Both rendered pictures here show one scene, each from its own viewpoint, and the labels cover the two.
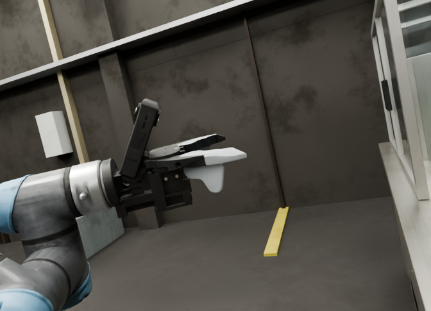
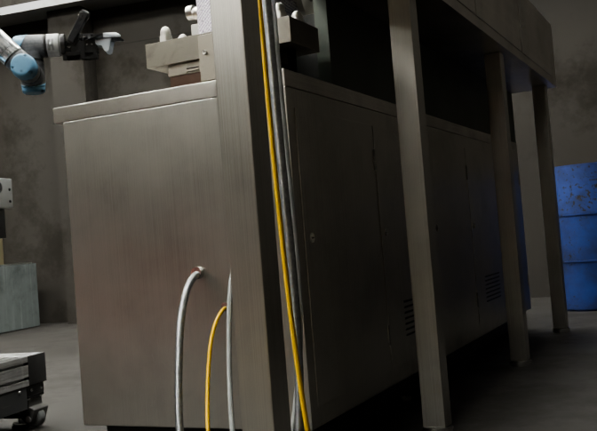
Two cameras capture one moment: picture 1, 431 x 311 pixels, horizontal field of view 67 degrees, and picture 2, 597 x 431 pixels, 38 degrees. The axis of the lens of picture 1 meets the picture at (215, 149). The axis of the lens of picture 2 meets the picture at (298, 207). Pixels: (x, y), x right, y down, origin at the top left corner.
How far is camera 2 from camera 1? 2.53 m
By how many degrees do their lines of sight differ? 7
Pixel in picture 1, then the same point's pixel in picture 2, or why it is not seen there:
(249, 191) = not seen: hidden behind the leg
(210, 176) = (105, 43)
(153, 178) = (81, 43)
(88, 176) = (54, 36)
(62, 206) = (41, 46)
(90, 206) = (52, 50)
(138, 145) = (77, 27)
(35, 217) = (29, 49)
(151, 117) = (84, 16)
